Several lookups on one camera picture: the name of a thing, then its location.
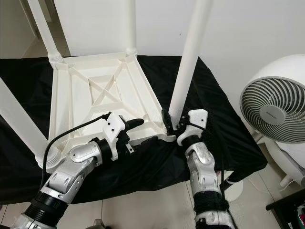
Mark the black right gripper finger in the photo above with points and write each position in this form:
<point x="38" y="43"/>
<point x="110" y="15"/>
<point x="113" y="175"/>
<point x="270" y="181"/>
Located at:
<point x="167" y="120"/>

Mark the white plastic table top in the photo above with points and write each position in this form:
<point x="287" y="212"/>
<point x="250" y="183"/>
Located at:
<point x="100" y="71"/>

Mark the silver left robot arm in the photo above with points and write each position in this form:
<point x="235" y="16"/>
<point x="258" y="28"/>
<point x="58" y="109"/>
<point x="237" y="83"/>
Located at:
<point x="71" y="162"/>

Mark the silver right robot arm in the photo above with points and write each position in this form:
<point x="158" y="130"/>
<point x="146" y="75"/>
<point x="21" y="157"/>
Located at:
<point x="202" y="167"/>

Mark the black tablecloth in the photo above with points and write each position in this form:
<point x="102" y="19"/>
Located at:
<point x="224" y="143"/>

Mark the black metal table leg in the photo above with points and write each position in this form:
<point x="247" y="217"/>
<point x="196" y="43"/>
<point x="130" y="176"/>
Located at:
<point x="234" y="177"/>

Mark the white stool with pink seat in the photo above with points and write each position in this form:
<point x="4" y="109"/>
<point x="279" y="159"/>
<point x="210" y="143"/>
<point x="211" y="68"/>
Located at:
<point x="236" y="191"/>

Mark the grey left robot foot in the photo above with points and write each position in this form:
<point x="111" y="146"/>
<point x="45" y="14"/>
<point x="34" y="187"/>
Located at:
<point x="99" y="224"/>

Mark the white round fan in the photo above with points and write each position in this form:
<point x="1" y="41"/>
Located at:
<point x="271" y="109"/>

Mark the black shelf rack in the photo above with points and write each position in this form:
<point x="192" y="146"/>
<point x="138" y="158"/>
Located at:
<point x="288" y="207"/>

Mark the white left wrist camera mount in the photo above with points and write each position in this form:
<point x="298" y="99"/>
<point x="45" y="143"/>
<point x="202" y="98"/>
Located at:
<point x="114" y="125"/>

